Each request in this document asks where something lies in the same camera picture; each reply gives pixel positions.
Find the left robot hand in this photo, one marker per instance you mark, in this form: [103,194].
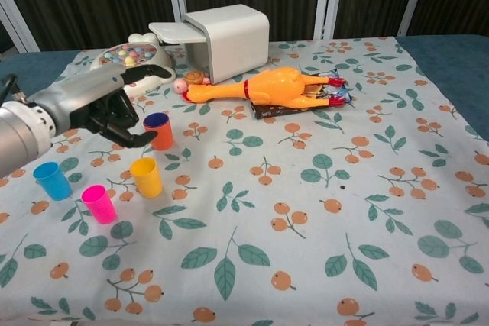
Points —
[84,93]

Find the dark blue plastic cup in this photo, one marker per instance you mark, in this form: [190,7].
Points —
[154,120]

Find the light blue plastic cup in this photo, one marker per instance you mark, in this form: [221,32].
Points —
[53,183]

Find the yellow plastic cup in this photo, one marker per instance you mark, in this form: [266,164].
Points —
[147,179]

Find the pink plastic cup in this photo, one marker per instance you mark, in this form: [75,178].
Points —
[99,205]

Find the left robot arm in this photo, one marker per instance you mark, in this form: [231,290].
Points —
[19,139]

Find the white seal fishing game toy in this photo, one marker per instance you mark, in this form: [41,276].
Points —
[126,53]

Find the orange plastic cup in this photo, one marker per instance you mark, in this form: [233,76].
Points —
[162,139]

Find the small pink pig toy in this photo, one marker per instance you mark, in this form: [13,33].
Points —
[179,85]

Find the white lidded trash bin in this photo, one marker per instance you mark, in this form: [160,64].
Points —
[237,43]

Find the dark snack packet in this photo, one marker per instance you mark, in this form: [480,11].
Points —
[267,111]

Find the yellow rubber chicken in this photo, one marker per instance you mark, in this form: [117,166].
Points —
[275,85]

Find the floral tablecloth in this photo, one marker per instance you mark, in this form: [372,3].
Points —
[267,188]

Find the teal table cover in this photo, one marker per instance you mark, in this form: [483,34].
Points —
[451,66]

